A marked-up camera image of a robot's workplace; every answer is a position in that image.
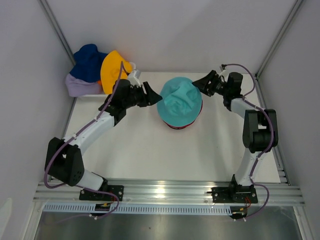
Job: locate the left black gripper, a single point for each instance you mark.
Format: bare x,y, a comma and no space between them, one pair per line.
149,99

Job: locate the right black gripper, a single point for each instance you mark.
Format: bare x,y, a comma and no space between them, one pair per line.
202,84

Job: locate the teal bucket hat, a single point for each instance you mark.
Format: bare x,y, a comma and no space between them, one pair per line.
181,102

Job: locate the red bucket hat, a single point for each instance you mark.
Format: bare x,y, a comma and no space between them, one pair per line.
197,117

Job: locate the yellow bucket hat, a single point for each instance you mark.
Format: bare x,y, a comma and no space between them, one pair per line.
110,70

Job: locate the blue bucket hat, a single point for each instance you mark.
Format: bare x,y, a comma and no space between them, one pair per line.
88,63

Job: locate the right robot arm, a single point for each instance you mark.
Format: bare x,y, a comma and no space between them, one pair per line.
260,131

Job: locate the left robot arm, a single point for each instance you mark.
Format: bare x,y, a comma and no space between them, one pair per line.
64,158

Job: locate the white plastic basket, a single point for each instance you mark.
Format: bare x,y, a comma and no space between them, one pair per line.
102,94

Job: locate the lavender bucket hat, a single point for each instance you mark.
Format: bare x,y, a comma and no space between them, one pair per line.
77,87

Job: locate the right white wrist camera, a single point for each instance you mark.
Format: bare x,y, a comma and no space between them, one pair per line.
223,70

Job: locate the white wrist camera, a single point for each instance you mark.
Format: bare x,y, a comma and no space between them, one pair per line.
133,78
223,70

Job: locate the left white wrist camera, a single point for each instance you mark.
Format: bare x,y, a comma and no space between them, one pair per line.
133,78

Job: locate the aluminium mounting rail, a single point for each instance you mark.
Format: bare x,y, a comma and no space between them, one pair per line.
169,192

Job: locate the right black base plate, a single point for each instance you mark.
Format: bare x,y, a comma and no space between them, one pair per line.
234,195

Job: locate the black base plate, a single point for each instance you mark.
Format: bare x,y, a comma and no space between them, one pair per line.
117,190
234,195

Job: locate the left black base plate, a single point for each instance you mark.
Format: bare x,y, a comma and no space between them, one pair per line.
117,190

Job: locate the right aluminium frame post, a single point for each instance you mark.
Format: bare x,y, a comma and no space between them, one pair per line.
281,33

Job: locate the aluminium frame post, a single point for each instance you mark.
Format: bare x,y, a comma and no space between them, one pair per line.
48,12
281,33

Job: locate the left aluminium frame post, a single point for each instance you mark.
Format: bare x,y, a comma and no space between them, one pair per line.
48,12

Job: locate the white slotted cable duct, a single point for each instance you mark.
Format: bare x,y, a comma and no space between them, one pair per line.
152,209

